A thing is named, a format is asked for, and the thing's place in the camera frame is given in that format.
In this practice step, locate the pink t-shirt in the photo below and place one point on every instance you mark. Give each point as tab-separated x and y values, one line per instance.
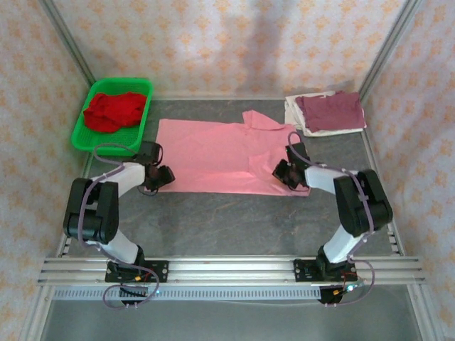
213	160

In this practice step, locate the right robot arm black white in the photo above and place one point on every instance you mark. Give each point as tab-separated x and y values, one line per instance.
366	227

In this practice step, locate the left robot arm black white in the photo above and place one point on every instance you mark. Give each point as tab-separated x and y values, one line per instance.
103	209

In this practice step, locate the white folded t-shirt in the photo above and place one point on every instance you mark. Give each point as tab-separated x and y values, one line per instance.
293	113

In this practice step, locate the green plastic basket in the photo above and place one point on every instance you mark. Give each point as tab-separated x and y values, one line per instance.
106	142

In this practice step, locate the red t-shirt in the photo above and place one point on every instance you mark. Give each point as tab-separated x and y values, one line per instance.
113	110

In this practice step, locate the maroon folded t-shirt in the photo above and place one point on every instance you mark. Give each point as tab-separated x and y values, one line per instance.
337	112

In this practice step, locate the small circuit board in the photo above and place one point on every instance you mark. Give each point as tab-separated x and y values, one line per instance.
352	287

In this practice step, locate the aluminium table side rail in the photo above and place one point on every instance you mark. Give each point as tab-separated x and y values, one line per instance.
373	163
82	174

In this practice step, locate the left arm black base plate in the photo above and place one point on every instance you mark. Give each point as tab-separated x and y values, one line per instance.
160	271

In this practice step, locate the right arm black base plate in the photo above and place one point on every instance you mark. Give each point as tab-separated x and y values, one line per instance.
304	271

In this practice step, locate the aluminium frame cross bar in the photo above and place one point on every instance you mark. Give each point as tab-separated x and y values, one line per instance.
231	98

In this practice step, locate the aluminium mounting rail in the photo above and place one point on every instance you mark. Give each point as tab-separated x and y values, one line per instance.
231	271

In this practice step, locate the aluminium frame post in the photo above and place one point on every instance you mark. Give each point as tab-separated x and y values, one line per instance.
387	46
69	44

